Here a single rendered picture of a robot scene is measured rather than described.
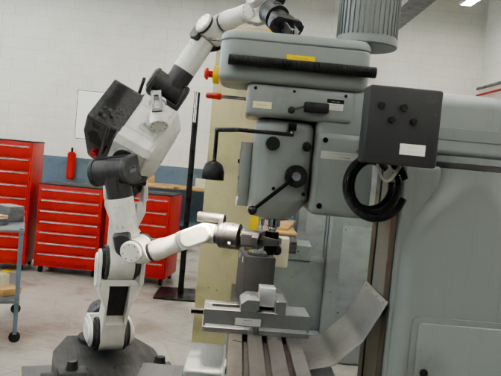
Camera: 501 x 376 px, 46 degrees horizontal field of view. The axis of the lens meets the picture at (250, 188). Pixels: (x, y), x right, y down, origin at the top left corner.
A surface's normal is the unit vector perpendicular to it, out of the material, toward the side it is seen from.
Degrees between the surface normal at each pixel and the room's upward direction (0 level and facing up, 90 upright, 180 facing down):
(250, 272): 90
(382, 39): 90
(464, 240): 90
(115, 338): 103
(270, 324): 90
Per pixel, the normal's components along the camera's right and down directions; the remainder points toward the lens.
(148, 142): 0.37, -0.47
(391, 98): 0.02, 0.05
